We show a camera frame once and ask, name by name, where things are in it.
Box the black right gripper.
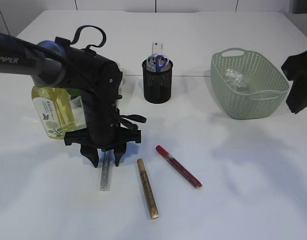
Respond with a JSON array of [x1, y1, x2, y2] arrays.
[[281, 51, 307, 114]]

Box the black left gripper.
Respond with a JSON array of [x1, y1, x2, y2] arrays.
[[64, 92, 142, 168]]

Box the silver glitter pen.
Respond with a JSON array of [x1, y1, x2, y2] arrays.
[[99, 150, 112, 191]]

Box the clear plastic sheet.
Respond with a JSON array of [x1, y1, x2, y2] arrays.
[[224, 69, 248, 90]]

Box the red glitter pen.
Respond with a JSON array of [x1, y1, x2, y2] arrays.
[[155, 145, 203, 189]]

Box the yellow tea bottle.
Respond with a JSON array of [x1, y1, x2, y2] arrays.
[[31, 86, 86, 140]]

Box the pink capped scissors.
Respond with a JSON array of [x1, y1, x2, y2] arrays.
[[146, 54, 156, 72]]

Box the blue capped scissors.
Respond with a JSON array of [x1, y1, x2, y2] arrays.
[[154, 54, 169, 73]]

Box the clear plastic ruler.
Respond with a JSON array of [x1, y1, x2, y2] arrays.
[[151, 41, 164, 55]]

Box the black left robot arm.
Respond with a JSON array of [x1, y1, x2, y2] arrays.
[[0, 27, 146, 167]]

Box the green woven plastic basket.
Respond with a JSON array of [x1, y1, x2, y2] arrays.
[[210, 48, 290, 120]]

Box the gold glitter pen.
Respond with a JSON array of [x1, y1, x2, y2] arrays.
[[137, 158, 159, 220]]

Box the green wavy glass plate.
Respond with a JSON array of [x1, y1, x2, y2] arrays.
[[66, 63, 126, 108]]

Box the black mesh pen holder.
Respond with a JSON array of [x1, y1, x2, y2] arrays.
[[141, 60, 174, 104]]

